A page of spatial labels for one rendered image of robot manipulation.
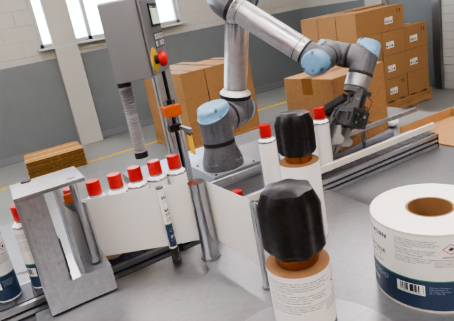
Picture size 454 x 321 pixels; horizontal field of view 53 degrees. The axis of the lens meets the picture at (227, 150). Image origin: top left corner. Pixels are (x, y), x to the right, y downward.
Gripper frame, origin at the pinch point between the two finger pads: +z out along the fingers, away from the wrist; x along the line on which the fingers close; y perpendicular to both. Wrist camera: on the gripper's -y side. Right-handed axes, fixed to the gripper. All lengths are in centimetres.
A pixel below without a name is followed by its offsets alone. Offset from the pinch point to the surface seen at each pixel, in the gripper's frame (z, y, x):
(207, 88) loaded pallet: -32, -311, 104
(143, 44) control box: -11, 1, -68
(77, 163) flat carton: 88, -425, 26
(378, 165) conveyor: 0.5, 6.0, 15.1
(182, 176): 17, 3, -50
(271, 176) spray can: 12.2, 2.5, -22.0
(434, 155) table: -7.7, 10.3, 34.5
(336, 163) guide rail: 3.8, 4.6, -1.1
